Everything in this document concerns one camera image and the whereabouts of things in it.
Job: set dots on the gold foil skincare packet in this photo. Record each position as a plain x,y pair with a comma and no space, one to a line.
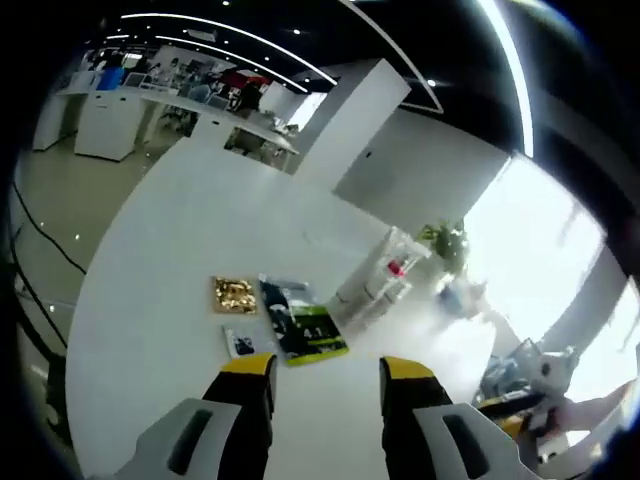
232,295

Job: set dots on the potted green plant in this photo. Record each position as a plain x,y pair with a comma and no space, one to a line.
445,242

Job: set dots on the white skincare tube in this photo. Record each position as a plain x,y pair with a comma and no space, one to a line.
400,245

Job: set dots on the small white skincare bottle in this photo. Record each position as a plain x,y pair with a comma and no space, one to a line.
352,295

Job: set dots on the blue tissue box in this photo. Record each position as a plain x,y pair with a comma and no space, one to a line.
452,300

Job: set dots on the chair with draped clothing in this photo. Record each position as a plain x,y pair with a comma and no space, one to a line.
510,367

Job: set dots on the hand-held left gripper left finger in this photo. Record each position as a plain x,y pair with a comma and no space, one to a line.
245,415

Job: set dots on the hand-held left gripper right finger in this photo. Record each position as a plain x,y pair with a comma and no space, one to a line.
410,425

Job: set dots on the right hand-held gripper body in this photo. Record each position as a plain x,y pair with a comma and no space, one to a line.
550,370

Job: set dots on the green black skincare sachet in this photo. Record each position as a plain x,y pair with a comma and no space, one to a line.
300,330

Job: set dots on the person's right hand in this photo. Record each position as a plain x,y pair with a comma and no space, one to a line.
570,417

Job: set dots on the long white counter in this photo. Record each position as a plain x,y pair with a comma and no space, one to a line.
105,135

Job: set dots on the white skincare bottle red collar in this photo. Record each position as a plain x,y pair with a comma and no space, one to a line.
395,270

